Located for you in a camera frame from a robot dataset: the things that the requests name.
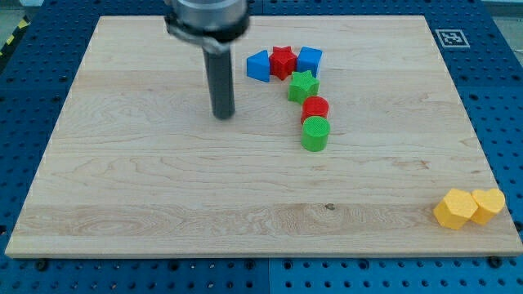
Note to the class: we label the white fiducial marker tag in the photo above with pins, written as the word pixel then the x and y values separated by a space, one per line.
pixel 452 38

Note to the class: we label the green cylinder block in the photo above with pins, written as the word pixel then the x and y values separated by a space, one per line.
pixel 315 133

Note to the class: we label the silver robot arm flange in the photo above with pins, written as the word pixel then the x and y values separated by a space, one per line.
pixel 210 24

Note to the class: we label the green star block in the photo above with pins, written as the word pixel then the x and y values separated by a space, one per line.
pixel 302 86

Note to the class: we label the red star block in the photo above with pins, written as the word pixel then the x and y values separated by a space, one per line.
pixel 282 62

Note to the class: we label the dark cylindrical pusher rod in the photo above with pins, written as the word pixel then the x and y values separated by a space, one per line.
pixel 220 83

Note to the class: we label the red cylinder block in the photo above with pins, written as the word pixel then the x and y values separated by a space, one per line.
pixel 314 106

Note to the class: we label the blue cube block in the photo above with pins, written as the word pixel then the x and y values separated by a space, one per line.
pixel 309 59

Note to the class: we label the yellow hexagon block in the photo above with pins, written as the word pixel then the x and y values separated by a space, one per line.
pixel 455 209

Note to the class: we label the blue triangular prism block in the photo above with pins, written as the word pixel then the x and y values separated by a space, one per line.
pixel 258 66

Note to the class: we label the yellow heart block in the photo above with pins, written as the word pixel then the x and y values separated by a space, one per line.
pixel 489 204

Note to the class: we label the wooden board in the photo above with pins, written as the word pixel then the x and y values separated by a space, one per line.
pixel 137 166

